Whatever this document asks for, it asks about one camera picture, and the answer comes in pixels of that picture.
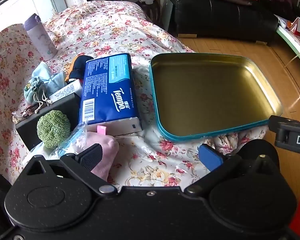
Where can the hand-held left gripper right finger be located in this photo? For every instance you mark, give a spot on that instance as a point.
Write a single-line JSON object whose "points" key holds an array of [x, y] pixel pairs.
{"points": [[210, 157]]}

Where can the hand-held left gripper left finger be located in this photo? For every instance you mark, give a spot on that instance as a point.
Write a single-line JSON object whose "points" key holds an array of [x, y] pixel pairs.
{"points": [[91, 156]]}

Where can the pink cloth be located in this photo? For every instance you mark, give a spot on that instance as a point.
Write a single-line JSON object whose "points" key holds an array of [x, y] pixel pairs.
{"points": [[110, 150]]}

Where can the clear plastic packet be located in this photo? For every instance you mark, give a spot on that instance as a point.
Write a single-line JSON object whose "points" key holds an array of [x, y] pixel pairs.
{"points": [[76, 137]]}

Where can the knitted round scrubber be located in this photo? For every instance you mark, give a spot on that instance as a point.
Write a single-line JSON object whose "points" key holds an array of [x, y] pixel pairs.
{"points": [[53, 128]]}

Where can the teal metal tin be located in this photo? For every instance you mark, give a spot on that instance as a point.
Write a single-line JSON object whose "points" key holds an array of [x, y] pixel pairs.
{"points": [[210, 92]]}

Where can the light blue face mask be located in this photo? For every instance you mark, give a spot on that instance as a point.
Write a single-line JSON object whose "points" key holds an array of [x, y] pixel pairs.
{"points": [[57, 80], [40, 71]]}

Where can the orange and navy pouch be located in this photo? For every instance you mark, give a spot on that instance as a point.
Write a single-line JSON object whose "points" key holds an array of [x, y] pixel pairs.
{"points": [[77, 66]]}

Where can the small pink tag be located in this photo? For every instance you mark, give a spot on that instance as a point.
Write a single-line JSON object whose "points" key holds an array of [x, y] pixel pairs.
{"points": [[101, 130]]}

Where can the white power bank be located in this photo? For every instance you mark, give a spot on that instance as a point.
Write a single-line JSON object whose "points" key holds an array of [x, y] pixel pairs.
{"points": [[122, 127]]}

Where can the black box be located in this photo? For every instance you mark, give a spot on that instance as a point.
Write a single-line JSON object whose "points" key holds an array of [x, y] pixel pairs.
{"points": [[30, 130]]}

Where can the white printed box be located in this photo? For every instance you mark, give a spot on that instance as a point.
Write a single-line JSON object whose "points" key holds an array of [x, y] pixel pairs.
{"points": [[65, 91]]}

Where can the blue tissue pack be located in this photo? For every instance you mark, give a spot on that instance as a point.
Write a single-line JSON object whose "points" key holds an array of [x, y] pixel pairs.
{"points": [[107, 87]]}

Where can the brown patterned packet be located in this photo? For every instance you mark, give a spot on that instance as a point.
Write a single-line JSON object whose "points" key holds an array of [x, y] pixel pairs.
{"points": [[27, 111]]}

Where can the glass coffee table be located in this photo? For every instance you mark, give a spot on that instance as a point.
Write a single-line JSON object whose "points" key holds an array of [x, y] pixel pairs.
{"points": [[295, 45]]}

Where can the purple thermos bottle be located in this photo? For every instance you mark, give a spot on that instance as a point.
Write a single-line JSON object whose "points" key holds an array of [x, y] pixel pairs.
{"points": [[40, 40]]}

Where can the floral bedspread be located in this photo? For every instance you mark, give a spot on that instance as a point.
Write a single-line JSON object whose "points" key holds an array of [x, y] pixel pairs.
{"points": [[115, 30]]}

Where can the black leather sofa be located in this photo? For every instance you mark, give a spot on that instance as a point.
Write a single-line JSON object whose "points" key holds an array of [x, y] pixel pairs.
{"points": [[215, 17]]}

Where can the leaning glass panel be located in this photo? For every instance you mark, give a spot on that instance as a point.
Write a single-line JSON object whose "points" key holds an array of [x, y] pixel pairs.
{"points": [[168, 12]]}

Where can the dark round stool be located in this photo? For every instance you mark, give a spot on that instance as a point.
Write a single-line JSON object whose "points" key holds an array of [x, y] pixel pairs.
{"points": [[150, 10]]}

